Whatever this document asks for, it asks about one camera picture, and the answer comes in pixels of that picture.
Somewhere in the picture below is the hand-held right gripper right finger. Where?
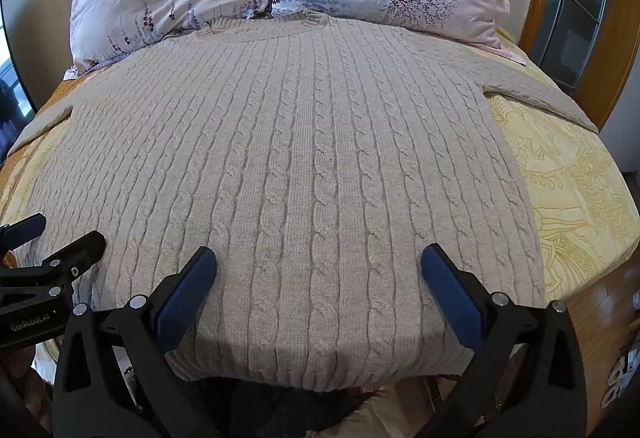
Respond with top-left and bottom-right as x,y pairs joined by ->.
420,243 -> 588,438

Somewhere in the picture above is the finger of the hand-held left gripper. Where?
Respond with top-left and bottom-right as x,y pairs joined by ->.
29,231 -> 107,291
0,213 -> 47,250

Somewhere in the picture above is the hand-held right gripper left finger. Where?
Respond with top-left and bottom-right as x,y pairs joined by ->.
52,245 -> 218,438

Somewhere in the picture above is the beige cable-knit sweater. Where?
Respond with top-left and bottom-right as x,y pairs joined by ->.
7,10 -> 599,392

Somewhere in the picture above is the flat screen television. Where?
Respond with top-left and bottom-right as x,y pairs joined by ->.
0,0 -> 40,161

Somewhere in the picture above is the dark cloth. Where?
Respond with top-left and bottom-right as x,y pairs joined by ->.
197,375 -> 363,438

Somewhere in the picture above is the yellow patterned bedsheet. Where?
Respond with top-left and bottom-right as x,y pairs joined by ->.
0,28 -> 640,314

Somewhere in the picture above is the white plastic item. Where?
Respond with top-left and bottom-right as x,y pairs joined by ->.
601,352 -> 632,410

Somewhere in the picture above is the wooden headboard with glass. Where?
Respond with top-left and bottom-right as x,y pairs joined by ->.
517,0 -> 629,130

